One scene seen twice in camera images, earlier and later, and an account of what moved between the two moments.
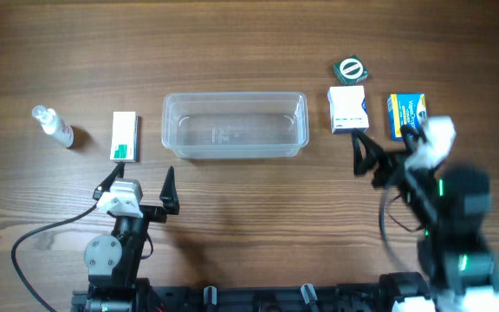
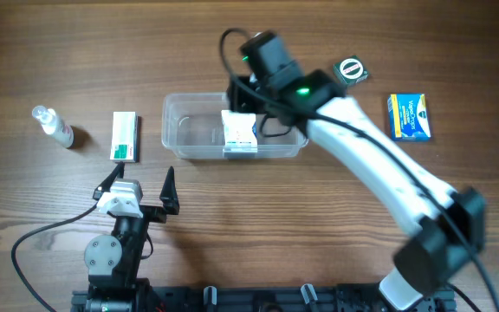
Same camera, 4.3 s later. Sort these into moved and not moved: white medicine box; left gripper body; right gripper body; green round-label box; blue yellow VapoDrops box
Moved: right gripper body; white medicine box
Not moved: green round-label box; blue yellow VapoDrops box; left gripper body
